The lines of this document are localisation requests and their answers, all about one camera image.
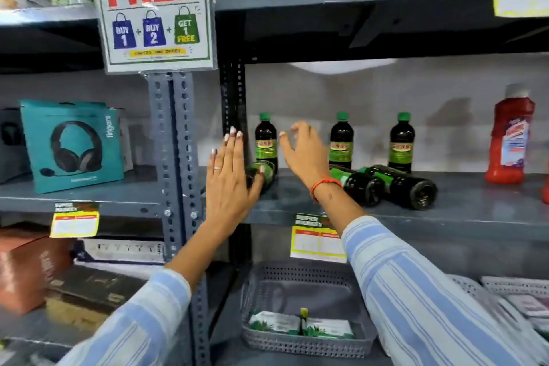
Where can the person's left hand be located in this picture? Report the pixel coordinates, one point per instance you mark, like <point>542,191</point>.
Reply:
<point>227,190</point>

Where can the person's right hand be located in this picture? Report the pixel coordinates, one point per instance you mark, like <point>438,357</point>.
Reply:
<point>309,160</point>

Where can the person's left middle finger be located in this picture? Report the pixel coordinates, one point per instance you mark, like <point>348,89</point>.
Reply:
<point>232,149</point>

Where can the person's right thumb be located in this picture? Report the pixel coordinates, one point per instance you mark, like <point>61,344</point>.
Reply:
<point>286,148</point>

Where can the person's left little finger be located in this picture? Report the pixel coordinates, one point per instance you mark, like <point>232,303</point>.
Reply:
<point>213,162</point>

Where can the person's left thumb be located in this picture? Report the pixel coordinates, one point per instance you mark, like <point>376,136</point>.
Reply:
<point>256,183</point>

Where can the person's left forearm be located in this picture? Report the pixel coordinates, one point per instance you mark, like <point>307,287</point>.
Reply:
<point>171,293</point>

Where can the person's right forearm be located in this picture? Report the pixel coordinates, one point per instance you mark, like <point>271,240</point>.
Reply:
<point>407,293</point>

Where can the dark green-capped bottle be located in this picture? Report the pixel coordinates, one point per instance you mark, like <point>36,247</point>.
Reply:
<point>341,142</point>
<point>268,172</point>
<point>402,145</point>
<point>266,145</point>
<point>362,185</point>
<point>405,187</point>

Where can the orange thread wristband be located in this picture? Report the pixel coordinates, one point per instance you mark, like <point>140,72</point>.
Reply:
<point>324,183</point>

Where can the grey plastic basket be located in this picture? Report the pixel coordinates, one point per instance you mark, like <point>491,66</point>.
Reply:
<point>300,288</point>

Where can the white power strip box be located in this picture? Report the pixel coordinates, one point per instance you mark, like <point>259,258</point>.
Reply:
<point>122,250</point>

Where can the green and white packet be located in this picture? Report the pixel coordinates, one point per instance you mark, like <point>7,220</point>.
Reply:
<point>328,328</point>
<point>274,322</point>

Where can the teal headset box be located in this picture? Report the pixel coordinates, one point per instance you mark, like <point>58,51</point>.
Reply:
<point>70,147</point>

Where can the white promotion sign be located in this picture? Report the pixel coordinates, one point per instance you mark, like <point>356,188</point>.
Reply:
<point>152,9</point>

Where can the dark flat box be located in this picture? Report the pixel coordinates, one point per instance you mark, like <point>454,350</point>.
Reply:
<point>96,284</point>

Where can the dark grey metal shelf rack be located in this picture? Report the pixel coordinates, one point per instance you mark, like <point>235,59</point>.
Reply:
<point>471,211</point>

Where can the black product box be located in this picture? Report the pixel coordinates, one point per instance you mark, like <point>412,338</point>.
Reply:
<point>12,145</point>

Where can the yellowish brown box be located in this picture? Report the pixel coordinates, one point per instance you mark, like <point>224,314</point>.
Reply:
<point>73,313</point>

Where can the brown cardboard box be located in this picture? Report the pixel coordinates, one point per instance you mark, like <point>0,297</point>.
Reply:
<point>28,269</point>

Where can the red ketchup bottle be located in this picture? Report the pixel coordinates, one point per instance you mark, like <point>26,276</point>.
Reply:
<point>510,142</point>
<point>545,190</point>

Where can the white plastic basket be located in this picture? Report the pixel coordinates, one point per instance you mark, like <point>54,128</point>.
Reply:
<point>521,293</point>
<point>484,305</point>

